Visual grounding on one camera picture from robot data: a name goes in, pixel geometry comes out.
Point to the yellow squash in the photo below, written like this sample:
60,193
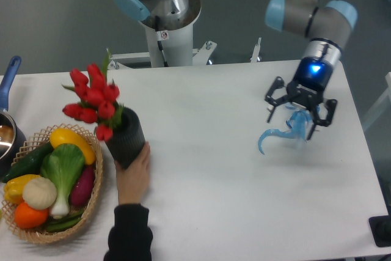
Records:
66,136

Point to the green bok choy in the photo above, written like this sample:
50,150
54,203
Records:
63,168

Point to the yellow bell pepper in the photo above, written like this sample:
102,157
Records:
13,189

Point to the dark grey ribbed vase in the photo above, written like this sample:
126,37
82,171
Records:
128,140

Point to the blue handled saucepan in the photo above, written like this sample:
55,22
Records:
12,138

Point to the blue plastic tape strip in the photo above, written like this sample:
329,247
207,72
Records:
296,127

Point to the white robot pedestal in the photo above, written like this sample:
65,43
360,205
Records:
169,33

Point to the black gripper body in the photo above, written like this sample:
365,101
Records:
309,83

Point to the white garlic bulb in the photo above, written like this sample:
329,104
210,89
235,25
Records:
39,193

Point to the person's bare hand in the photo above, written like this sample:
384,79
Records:
132,182

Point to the woven wicker basket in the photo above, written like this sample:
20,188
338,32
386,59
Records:
83,214

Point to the black sleeved forearm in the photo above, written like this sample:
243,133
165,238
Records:
130,238

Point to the green cucumber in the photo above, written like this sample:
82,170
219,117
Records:
29,164

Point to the black device at edge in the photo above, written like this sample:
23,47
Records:
380,229

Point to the red tulip bouquet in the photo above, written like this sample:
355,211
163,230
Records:
97,99

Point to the orange fruit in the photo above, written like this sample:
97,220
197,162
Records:
27,217

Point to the green bean pods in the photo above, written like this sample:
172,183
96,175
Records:
63,224

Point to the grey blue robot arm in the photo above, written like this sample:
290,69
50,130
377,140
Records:
327,28

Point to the purple eggplant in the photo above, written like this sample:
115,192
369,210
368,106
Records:
82,191

